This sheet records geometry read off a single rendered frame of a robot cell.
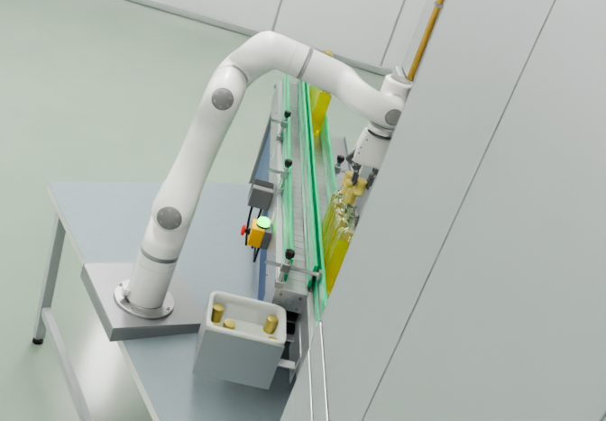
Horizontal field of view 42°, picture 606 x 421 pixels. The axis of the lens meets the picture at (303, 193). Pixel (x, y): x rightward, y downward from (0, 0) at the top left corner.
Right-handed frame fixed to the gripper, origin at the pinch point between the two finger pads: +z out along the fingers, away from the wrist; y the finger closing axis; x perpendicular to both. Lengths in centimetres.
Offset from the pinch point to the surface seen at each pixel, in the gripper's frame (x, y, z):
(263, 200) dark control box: -55, 19, 44
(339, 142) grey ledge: -109, -11, 35
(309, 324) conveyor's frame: 25.4, 5.1, 35.4
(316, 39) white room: -585, -43, 125
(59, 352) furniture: -37, 77, 120
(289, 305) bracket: 13.3, 10.0, 38.9
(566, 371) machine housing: 160, 20, -62
